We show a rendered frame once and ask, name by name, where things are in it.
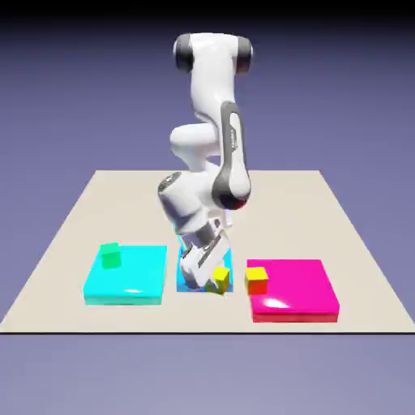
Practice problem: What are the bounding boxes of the large blue box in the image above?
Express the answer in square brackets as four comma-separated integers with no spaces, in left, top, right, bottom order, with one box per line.
[175,245,235,293]

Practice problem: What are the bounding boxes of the large pink box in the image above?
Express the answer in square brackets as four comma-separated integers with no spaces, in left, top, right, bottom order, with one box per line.
[246,258,341,324]

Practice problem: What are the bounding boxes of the small green cube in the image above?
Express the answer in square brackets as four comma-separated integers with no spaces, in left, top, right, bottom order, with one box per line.
[99,242,122,270]

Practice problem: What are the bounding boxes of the small orange cube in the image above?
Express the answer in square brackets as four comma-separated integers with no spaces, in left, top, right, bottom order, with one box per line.
[244,266,270,296]

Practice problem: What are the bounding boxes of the large cyan box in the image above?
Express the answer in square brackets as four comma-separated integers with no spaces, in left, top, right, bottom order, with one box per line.
[82,244,169,306]

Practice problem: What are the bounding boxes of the small yellow cube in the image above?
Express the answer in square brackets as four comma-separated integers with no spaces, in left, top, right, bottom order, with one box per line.
[206,266,232,297]

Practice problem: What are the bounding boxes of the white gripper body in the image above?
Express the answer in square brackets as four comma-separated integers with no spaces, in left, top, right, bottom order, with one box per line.
[178,235,233,291]

